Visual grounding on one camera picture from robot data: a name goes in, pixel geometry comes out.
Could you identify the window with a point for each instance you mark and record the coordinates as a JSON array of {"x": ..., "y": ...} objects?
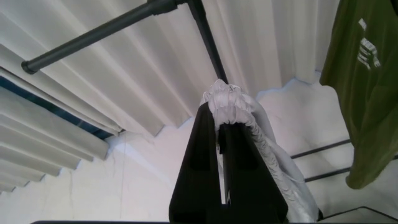
[{"x": 56, "y": 109}]

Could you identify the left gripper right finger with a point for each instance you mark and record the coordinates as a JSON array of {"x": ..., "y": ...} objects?
[{"x": 252, "y": 186}]

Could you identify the black clothes rack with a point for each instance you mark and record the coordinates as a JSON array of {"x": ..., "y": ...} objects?
[{"x": 93, "y": 35}]

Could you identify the green printed sleeveless shirt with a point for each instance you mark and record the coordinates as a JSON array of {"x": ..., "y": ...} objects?
[{"x": 373, "y": 109}]

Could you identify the pale grey shorts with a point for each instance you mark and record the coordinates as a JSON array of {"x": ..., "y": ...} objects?
[{"x": 230, "y": 102}]

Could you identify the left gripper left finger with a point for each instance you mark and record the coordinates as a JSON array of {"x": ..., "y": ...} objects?
[{"x": 196, "y": 180}]

